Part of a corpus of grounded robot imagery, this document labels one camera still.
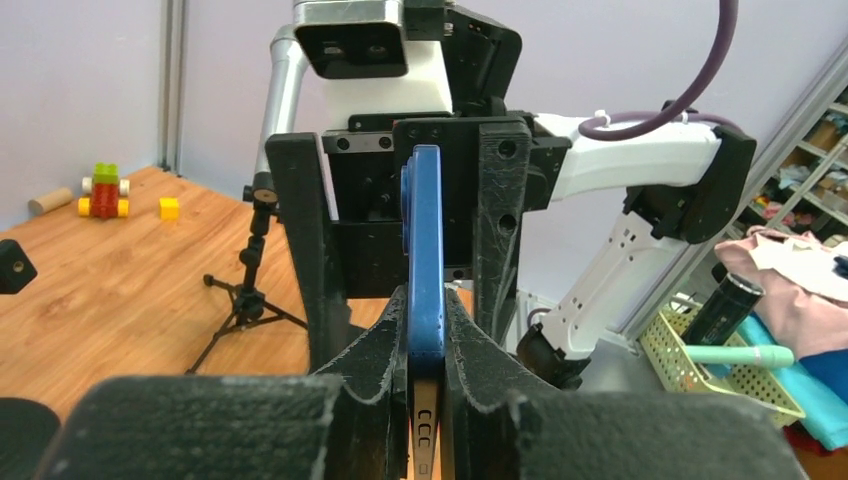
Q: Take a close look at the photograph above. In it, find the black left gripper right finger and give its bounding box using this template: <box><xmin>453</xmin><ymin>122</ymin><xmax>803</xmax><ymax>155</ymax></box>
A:
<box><xmin>442</xmin><ymin>291</ymin><xmax>804</xmax><ymax>479</ymax></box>

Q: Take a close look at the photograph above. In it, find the blue phone black screen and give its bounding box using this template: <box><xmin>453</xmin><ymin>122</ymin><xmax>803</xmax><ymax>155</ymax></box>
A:
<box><xmin>401</xmin><ymin>145</ymin><xmax>446</xmax><ymax>479</ymax></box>

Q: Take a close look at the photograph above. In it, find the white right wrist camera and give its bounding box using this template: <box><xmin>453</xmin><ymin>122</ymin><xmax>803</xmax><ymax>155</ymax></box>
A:
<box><xmin>293</xmin><ymin>0</ymin><xmax>453</xmax><ymax>129</ymax></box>

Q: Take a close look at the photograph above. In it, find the pink cloth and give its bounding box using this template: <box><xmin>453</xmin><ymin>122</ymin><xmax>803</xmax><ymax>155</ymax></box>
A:
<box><xmin>714</xmin><ymin>226</ymin><xmax>847</xmax><ymax>359</ymax></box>

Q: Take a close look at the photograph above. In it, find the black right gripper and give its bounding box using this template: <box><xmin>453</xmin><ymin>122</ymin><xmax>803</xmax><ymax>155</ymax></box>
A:
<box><xmin>265</xmin><ymin>6</ymin><xmax>570</xmax><ymax>372</ymax></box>

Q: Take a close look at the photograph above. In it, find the yellow perforated basket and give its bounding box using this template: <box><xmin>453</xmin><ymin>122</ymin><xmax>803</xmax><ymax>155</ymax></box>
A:
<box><xmin>639</xmin><ymin>302</ymin><xmax>806</xmax><ymax>428</ymax></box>

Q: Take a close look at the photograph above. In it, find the black cylindrical bottle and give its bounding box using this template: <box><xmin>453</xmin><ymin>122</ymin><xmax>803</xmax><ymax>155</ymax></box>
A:
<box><xmin>681</xmin><ymin>273</ymin><xmax>765</xmax><ymax>346</ymax></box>

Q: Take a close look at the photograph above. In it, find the natural wooden cylinder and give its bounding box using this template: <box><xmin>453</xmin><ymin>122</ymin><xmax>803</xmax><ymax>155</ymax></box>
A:
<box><xmin>28</xmin><ymin>187</ymin><xmax>74</xmax><ymax>216</ymax></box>

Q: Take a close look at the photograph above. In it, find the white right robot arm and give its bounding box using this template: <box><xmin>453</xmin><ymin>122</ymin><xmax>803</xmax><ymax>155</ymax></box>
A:
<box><xmin>254</xmin><ymin>1</ymin><xmax>756</xmax><ymax>388</ymax></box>

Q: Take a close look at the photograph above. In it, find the red toy car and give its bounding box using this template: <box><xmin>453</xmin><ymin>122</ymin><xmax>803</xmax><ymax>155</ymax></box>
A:
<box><xmin>77</xmin><ymin>162</ymin><xmax>130</xmax><ymax>219</ymax></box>

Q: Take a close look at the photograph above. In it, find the mint green tube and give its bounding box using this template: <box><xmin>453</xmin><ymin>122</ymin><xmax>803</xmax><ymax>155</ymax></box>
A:
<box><xmin>684</xmin><ymin>345</ymin><xmax>795</xmax><ymax>369</ymax></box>

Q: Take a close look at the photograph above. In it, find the yellow wooden block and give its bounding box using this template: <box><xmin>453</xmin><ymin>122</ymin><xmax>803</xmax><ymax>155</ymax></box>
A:
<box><xmin>159</xmin><ymin>197</ymin><xmax>180</xmax><ymax>221</ymax></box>

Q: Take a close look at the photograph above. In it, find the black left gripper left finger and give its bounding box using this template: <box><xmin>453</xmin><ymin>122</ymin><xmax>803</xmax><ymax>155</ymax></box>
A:
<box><xmin>36</xmin><ymin>287</ymin><xmax>407</xmax><ymax>479</ymax></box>

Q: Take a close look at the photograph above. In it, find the black mini tripod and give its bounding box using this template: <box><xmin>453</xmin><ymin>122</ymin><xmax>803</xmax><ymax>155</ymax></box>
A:
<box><xmin>185</xmin><ymin>186</ymin><xmax>308</xmax><ymax>375</ymax></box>

